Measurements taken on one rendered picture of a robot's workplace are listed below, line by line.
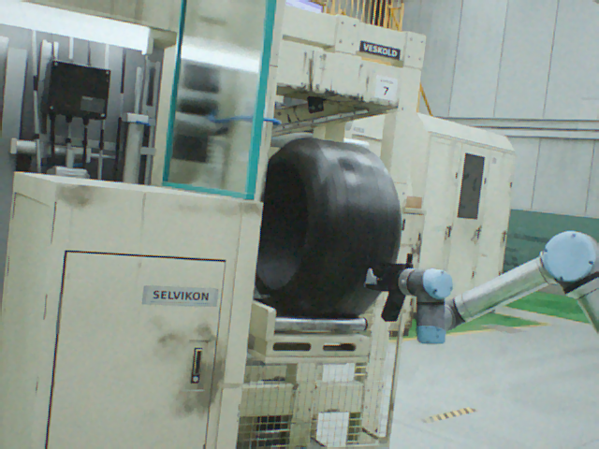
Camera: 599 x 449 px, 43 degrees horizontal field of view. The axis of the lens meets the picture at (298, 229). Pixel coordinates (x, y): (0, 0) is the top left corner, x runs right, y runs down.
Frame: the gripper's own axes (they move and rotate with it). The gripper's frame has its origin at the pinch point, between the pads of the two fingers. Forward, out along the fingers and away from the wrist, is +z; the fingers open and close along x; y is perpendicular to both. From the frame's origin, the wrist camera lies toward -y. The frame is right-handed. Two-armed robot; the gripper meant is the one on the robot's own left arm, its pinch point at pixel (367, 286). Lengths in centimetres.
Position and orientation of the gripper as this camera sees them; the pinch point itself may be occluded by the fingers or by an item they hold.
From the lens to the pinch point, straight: 228.1
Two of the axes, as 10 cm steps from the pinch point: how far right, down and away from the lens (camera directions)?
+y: 0.5, -10.0, 0.6
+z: -4.7, 0.3, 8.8
